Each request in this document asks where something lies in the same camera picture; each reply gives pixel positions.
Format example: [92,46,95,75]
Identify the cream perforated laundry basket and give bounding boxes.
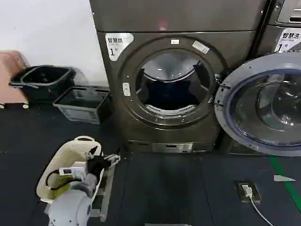
[36,135,104,203]

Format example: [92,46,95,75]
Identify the yellow-green cloth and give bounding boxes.
[48,180,71,199]

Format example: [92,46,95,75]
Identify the pink wheeled cart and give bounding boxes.
[0,50,31,110]

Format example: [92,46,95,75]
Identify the black plastic bin with handle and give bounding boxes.
[9,66,76,100]

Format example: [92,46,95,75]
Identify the floor power socket box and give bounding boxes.
[233,179,262,204]

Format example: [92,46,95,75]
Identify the black plastic crate basket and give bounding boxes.
[52,86,112,125]

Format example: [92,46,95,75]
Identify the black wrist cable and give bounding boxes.
[45,169,71,192]

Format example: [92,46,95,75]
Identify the grey dryer with round opening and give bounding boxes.
[89,0,262,154]

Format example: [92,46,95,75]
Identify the green floor tape strip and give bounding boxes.
[269,156,301,208]

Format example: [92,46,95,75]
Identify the dark clothes in drum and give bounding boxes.
[143,79,201,111]

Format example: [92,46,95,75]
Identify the white plug and cable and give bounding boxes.
[241,184,275,226]

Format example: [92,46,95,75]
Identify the round glass dryer door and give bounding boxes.
[213,52,301,157]

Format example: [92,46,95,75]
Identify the grey metal basket stand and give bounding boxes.
[88,153,121,222]

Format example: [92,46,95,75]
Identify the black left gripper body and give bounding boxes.
[85,155,107,180]

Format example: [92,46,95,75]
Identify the grey dryer with white label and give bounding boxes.
[256,0,301,156]

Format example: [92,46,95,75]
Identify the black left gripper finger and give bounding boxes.
[103,147,122,167]
[86,145,99,162]

